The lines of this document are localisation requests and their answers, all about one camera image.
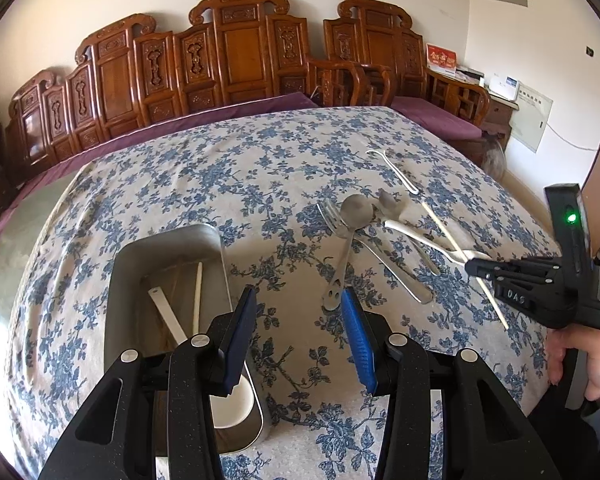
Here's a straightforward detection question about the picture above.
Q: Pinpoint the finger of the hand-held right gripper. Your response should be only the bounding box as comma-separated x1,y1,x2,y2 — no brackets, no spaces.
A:
472,270,549,291
465,255,562,274

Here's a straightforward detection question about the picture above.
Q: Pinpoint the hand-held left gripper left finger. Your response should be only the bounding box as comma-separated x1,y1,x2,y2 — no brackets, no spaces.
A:
39,285,258,480

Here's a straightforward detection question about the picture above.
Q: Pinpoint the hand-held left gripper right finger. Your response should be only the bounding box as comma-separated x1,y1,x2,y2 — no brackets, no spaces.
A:
340,287,543,480

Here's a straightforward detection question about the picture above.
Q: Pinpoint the white chopstick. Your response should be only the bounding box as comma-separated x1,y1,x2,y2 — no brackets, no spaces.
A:
421,201,510,331
192,261,204,337

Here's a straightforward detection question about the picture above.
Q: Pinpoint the white plastic spoon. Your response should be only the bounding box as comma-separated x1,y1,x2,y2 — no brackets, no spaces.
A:
147,286,259,429

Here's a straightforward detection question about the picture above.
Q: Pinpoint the metal fork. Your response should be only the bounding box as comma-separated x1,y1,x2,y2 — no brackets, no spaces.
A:
316,199,435,305

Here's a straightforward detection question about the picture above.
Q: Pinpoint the wooden chopstick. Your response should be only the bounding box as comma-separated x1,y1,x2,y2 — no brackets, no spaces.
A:
150,266,201,351

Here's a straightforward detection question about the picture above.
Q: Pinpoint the rectangular metal tray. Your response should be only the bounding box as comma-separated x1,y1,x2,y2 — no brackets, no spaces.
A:
103,225,267,453

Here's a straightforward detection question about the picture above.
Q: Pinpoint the metal spoon with cutout handle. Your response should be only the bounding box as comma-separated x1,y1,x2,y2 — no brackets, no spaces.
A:
321,195,377,313

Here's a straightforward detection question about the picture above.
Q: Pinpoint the metal spork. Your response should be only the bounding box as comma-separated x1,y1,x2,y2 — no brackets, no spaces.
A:
377,189,441,276

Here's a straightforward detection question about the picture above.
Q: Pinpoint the purple armchair cushion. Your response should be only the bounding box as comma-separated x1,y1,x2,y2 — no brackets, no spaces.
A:
390,95,484,142

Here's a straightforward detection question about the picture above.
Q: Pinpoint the blue floral tablecloth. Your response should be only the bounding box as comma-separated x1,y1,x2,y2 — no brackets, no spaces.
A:
5,105,566,480

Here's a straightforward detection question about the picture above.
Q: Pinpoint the red gift box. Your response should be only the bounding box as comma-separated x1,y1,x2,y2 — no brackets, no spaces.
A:
426,42,459,74

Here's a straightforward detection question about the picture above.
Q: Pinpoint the long purple sofa cushion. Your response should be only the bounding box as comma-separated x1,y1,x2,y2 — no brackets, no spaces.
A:
0,92,321,247

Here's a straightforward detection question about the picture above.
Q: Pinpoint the carved wooden armchair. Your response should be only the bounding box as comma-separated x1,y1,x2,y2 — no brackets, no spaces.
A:
307,0,491,142

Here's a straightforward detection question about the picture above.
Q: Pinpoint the carved wooden sofa bench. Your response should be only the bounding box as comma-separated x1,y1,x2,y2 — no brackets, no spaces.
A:
5,0,396,186

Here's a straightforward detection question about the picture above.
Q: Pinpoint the white wall cable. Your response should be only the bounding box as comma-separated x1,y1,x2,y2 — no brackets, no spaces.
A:
547,122,600,152

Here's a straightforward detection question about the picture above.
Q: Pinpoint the white wall distribution box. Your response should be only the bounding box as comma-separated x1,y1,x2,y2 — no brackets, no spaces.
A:
510,91,554,154

